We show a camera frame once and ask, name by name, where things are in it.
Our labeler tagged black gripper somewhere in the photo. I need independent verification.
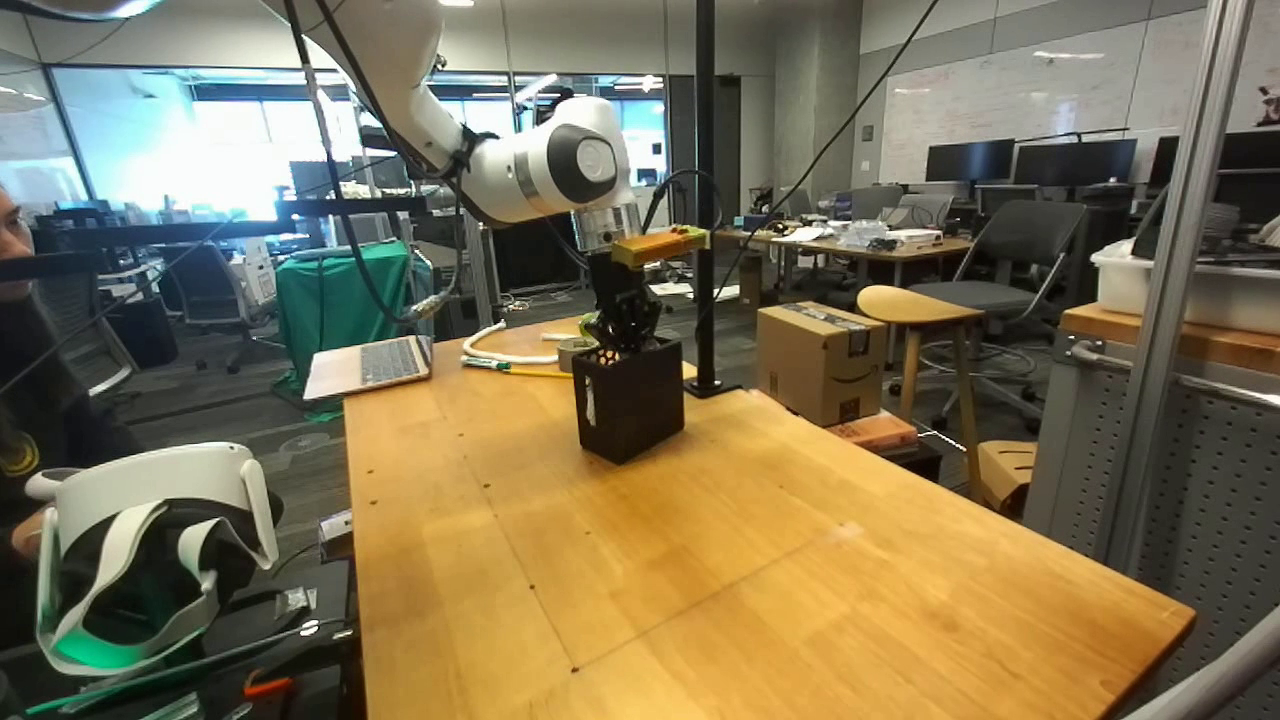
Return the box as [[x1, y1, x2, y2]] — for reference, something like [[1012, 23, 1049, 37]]
[[583, 252, 669, 359]]

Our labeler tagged black perforated basket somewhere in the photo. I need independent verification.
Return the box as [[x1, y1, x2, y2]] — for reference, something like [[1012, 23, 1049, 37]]
[[572, 332, 686, 467]]

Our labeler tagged grey tape roll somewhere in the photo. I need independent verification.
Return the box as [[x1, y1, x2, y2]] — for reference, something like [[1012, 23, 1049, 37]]
[[552, 332, 598, 377]]

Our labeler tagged black pole with base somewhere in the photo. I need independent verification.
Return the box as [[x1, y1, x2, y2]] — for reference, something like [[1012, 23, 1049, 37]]
[[676, 0, 738, 405]]

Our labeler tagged cardboard box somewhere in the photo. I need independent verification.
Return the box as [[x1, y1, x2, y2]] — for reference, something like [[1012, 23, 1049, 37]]
[[751, 298, 886, 430]]

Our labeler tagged silver laptop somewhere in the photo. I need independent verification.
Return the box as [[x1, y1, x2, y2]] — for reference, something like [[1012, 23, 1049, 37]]
[[298, 332, 441, 406]]

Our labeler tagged wooden office desk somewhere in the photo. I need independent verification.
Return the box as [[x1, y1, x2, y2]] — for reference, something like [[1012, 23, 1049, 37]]
[[711, 218, 978, 312]]

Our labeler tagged green cloth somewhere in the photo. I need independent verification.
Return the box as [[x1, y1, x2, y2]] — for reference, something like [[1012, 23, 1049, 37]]
[[272, 241, 420, 405]]

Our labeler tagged low wooden seat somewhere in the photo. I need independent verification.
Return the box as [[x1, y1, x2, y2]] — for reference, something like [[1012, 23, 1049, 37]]
[[827, 406, 969, 470]]

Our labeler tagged wooden stool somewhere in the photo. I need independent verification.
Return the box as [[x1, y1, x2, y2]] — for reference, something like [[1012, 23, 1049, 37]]
[[850, 283, 993, 454]]

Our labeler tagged black computer monitor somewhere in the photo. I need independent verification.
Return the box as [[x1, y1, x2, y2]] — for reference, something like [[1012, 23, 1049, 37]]
[[925, 135, 1020, 188], [1012, 130, 1144, 192], [1146, 125, 1280, 230]]

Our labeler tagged black mesh office chair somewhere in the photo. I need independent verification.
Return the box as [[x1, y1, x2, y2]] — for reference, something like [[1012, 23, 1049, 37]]
[[913, 195, 1093, 405]]

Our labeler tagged black padded office chair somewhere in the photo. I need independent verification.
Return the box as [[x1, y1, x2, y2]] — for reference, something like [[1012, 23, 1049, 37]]
[[154, 241, 275, 378]]

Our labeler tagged small wooden box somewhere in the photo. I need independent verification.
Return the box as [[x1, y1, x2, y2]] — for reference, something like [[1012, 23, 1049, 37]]
[[973, 435, 1044, 521]]

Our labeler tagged orange and black clamp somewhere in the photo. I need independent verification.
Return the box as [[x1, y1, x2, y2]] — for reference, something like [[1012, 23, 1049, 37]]
[[236, 666, 298, 709]]

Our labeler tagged white plastic tub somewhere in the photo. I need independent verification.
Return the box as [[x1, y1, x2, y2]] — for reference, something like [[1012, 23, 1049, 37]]
[[1088, 234, 1280, 337]]

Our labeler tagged white VR headset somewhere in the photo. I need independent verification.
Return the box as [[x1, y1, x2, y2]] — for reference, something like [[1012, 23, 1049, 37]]
[[27, 435, 283, 682]]

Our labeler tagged grey perforated metal cabinet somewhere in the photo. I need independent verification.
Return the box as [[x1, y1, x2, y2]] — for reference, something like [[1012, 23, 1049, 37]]
[[1020, 298, 1280, 697]]

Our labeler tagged white coiled cable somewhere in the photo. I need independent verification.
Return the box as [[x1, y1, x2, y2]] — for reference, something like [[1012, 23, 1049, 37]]
[[456, 314, 590, 385]]

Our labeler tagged black hanging cable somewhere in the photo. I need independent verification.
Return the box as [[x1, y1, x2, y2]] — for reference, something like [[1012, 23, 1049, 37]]
[[715, 0, 947, 290]]

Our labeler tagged aluminium frame post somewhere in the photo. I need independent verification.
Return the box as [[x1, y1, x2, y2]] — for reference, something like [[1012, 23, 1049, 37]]
[[1106, 0, 1259, 581]]

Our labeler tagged grey metal rail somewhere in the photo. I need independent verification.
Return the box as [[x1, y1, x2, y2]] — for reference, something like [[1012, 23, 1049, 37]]
[[1123, 603, 1280, 720]]

